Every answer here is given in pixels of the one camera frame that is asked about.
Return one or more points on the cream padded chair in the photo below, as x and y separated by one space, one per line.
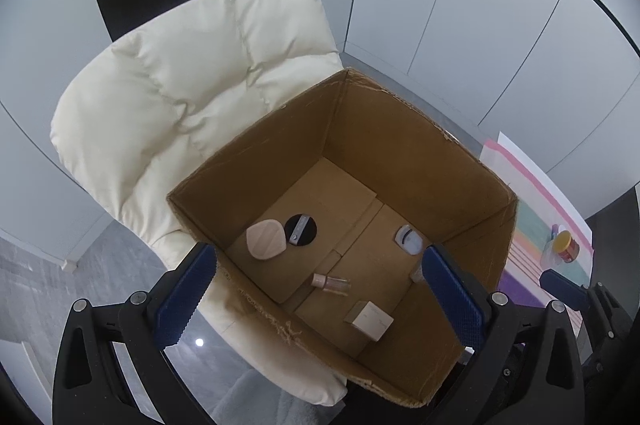
175 90

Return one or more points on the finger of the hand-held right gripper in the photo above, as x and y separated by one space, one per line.
565 287

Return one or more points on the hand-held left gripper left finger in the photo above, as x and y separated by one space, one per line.
185 295

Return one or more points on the clear bottle with pink cap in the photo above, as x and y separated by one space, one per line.
331 283

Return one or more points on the black round compact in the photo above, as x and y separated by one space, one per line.
301 230

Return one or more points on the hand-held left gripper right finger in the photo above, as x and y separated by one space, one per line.
452 297

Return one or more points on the brown cardboard box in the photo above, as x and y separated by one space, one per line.
350 185

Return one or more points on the yellow lid jar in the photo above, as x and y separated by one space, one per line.
567 246

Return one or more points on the striped pastel mat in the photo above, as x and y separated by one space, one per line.
535 215

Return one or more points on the small beige box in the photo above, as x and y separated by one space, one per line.
370 319

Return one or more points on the clear round case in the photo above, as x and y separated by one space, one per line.
410 241

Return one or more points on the pink makeup puff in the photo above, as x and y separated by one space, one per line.
266 240

